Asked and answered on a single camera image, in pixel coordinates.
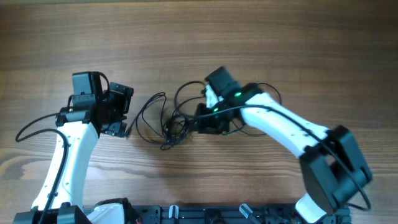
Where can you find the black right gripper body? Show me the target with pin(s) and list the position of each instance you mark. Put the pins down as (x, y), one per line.
(205, 121)

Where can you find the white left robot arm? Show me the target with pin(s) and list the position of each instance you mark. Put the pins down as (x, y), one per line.
(91, 110)

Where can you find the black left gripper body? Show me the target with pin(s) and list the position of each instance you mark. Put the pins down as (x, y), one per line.
(116, 105)

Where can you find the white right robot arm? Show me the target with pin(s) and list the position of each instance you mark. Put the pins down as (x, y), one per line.
(332, 164)

